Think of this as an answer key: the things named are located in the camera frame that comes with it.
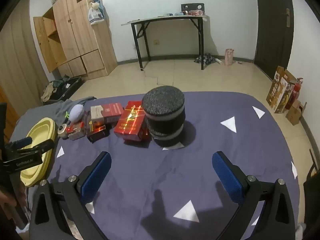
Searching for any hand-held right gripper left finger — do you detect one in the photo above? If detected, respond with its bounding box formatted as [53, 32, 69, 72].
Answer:
[29, 151, 112, 240]

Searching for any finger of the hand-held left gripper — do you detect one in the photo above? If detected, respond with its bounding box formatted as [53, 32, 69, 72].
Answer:
[10, 139, 55, 157]
[5, 136, 33, 151]

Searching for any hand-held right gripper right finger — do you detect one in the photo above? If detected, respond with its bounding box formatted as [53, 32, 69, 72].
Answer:
[212, 151, 297, 240]

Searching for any pale yellow plastic basin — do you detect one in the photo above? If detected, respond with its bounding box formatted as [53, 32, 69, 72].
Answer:
[19, 117, 57, 187]

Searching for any small round silver jar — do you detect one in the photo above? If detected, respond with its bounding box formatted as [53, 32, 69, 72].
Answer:
[57, 124, 68, 138]

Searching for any beige cigarette box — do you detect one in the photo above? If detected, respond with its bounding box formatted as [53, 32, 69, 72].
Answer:
[67, 121, 85, 141]

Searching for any dark brown cigarette box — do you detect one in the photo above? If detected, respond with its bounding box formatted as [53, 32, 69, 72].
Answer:
[86, 117, 110, 143]

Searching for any long glossy red box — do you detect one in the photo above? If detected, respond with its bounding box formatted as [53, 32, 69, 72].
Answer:
[114, 101, 146, 140]

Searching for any small red cigarette box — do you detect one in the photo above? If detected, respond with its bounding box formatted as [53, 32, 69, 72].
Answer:
[124, 126, 152, 145]

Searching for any red silver cigarette box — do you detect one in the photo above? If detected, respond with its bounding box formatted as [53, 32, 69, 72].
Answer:
[90, 102, 125, 124]

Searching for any black white foam cylinder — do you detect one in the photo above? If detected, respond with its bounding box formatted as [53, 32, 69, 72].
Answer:
[147, 122, 187, 148]
[142, 85, 186, 133]

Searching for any person's left hand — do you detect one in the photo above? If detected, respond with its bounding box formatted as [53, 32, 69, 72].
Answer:
[0, 189, 16, 218]

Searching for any orange curtain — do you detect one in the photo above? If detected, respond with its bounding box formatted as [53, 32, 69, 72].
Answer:
[0, 85, 20, 143]

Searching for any grey cloth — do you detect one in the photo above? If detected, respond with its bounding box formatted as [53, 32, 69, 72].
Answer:
[15, 96, 97, 140]

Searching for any purple triangle print bed sheet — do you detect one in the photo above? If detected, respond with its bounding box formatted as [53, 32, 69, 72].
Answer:
[46, 92, 300, 240]

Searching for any beige cloth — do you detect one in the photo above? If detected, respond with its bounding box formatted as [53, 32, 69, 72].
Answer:
[41, 81, 54, 103]

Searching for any open black suitcase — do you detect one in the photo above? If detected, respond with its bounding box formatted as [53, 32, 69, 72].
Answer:
[40, 75, 83, 105]

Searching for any beige curtain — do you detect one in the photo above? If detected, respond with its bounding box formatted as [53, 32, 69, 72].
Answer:
[0, 22, 47, 130]

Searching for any small plain cardboard box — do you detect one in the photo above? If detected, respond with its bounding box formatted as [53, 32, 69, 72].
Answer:
[285, 100, 307, 126]

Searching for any printed cardboard box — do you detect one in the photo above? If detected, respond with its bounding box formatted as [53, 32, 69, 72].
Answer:
[266, 66, 298, 114]

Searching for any red fire extinguisher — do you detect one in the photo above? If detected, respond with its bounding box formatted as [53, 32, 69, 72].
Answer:
[285, 77, 304, 110]

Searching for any pink plastic bag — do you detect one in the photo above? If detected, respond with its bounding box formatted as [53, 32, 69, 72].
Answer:
[224, 49, 235, 66]

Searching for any wooden wardrobe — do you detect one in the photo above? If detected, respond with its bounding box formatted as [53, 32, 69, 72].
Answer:
[29, 0, 118, 81]

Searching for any plaid cloth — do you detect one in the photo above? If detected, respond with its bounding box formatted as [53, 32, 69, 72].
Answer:
[194, 53, 216, 65]

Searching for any white plastic bag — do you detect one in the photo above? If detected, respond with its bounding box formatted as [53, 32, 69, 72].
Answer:
[88, 6, 105, 25]

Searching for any dark brown door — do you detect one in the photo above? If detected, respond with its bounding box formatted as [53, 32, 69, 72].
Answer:
[254, 0, 294, 80]

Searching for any blue hanging cloth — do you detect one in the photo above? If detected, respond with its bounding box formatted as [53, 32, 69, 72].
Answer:
[92, 0, 105, 15]

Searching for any black folding table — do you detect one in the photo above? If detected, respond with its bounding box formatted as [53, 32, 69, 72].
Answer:
[121, 15, 210, 70]

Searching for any black chair back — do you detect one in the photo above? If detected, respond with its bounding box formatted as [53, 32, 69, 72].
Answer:
[181, 3, 205, 15]

